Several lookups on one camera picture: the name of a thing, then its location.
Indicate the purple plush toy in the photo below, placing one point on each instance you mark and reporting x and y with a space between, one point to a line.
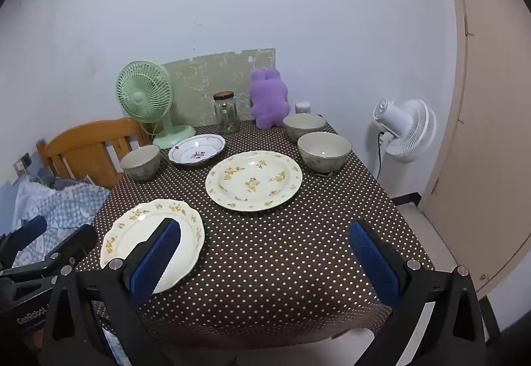
267 100

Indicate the green desk fan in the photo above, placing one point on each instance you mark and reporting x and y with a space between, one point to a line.
143 92

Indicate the beige door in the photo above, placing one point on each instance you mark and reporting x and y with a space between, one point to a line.
489 142

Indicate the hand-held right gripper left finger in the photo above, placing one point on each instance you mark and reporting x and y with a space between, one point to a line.
155 262

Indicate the blue checked printed blanket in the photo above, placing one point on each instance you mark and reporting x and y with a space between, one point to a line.
62 204

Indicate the scalloped yellow floral plate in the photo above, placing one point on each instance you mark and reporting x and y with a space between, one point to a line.
128 233

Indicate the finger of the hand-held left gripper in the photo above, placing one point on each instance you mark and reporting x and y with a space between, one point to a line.
72 243
25 233

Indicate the glass jar with brown lid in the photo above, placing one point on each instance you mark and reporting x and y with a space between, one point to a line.
227 117

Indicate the cotton swab container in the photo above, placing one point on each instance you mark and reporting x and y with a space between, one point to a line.
303 107

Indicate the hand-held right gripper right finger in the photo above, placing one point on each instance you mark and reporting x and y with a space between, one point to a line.
373 262

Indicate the green patterned board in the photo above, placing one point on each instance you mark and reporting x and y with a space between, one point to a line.
199 88

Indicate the red patterned deep plate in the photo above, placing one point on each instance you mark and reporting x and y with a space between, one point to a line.
195 150

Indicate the grey patterned ceramic bowl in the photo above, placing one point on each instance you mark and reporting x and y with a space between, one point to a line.
141 162
303 125
323 150

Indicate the white fan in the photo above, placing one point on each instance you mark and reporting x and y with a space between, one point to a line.
408 129

